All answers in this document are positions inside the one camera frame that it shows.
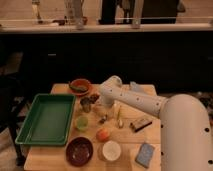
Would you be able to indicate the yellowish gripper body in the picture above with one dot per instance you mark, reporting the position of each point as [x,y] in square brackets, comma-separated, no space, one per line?
[102,110]

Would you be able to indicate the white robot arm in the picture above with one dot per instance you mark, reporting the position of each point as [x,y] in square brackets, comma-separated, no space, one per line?
[186,142]

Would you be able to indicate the orange bowl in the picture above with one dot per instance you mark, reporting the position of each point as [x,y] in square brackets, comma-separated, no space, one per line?
[78,82]

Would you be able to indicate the green item in orange bowl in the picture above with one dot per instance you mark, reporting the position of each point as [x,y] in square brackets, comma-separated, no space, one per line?
[80,88]

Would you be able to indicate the dark purple bowl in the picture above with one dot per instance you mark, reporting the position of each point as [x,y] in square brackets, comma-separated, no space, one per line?
[79,151]

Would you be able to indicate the brown grape bunch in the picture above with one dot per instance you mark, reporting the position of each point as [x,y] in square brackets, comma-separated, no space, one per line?
[94,97]

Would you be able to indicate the small metal cup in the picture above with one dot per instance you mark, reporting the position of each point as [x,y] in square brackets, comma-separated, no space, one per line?
[86,105]

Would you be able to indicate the orange peach fruit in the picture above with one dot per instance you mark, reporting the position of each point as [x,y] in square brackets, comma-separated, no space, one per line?
[102,135]

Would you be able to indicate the small green cup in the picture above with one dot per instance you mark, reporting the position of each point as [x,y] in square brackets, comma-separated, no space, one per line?
[81,123]

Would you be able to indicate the grey folded cloth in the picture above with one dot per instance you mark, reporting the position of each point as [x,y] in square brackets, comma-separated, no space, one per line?
[136,87]

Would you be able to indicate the white cup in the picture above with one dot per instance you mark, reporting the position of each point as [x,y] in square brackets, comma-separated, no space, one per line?
[111,151]

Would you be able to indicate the blue sponge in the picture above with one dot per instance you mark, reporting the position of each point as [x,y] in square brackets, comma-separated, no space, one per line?
[145,155]

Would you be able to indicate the green plastic tray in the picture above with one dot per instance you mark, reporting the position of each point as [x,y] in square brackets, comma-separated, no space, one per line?
[48,120]

